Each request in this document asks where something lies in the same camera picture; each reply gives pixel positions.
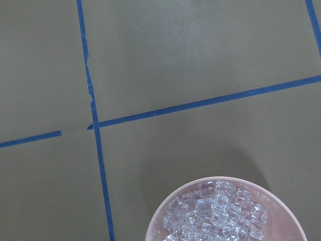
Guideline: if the clear ice cubes pile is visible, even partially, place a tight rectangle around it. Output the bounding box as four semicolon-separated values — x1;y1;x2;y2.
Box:
163;180;268;240

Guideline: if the pink bowl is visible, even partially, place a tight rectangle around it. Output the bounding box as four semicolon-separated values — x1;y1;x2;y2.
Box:
145;176;307;240

